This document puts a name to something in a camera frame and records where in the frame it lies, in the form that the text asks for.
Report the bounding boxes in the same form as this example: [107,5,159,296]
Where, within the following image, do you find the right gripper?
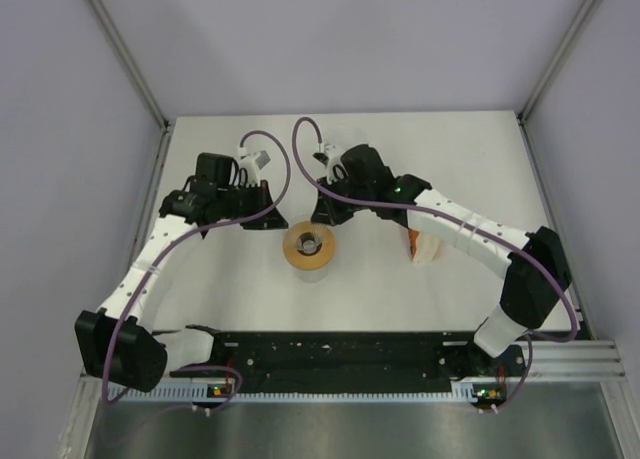
[312,173,373,229]

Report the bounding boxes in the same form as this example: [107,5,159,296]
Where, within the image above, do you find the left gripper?
[217,180,288,231]

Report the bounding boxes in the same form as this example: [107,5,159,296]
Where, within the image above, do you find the clear glass carafe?
[295,267,328,284]

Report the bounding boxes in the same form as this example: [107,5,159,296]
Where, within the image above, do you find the orange coffee filter box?
[407,229,442,264]

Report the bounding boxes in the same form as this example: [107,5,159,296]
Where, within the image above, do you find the clear glass dripper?
[284,221,334,256]

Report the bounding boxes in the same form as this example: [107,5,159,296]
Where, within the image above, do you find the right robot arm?
[311,144,572,375]

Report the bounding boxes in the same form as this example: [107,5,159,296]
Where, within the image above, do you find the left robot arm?
[74,148,288,392]

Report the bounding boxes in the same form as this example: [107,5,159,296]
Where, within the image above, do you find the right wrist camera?
[313,143,348,184]

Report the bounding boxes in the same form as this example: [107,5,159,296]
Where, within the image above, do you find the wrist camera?
[237,146,271,187]
[313,143,348,184]

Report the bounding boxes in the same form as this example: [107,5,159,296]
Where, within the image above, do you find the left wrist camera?
[237,146,271,187]

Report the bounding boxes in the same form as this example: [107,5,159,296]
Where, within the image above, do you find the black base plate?
[185,331,525,394]

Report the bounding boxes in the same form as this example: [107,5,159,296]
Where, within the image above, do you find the grey cable duct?
[121,382,502,404]

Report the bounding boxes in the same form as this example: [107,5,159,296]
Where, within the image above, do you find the aluminium frame rail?
[79,341,629,380]

